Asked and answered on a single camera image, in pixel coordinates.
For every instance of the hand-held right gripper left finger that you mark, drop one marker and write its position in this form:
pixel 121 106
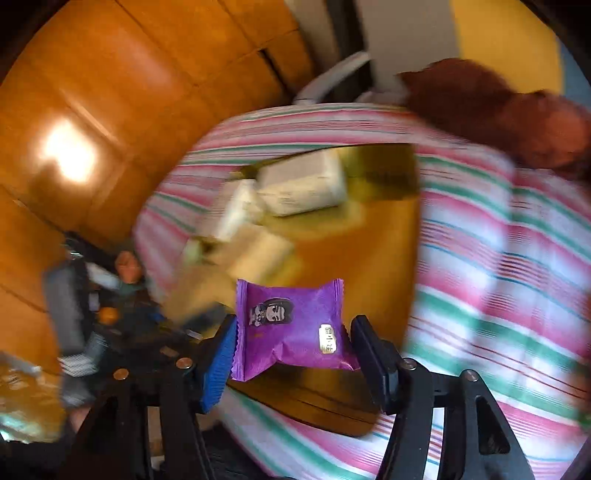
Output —
pixel 217 369

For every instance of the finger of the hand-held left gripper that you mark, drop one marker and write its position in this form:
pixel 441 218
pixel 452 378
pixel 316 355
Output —
pixel 152 337

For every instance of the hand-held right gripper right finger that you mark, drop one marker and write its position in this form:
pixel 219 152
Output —
pixel 371 364

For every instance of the purple snack packet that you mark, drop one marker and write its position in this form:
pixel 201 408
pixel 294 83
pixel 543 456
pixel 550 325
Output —
pixel 286 332

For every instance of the gold box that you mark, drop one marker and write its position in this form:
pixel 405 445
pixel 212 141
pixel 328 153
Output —
pixel 351 258

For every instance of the person's left hand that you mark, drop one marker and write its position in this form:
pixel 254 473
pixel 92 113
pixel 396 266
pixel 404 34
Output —
pixel 128 269

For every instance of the beige snack packet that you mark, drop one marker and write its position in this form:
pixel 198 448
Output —
pixel 258 254

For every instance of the small white snack packet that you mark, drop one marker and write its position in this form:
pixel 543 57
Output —
pixel 238 207

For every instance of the large white snack packet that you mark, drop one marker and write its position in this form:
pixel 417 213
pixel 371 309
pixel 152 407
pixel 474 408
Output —
pixel 300 184

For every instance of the wooden wardrobe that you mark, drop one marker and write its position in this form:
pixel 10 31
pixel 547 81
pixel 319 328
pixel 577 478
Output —
pixel 115 115

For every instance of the red-brown jacket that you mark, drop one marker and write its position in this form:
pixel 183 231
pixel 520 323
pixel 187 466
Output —
pixel 485 106

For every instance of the white chair armrest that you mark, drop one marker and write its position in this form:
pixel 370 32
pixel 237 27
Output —
pixel 330 76

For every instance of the grey yellow blue chair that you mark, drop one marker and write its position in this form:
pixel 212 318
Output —
pixel 503 41

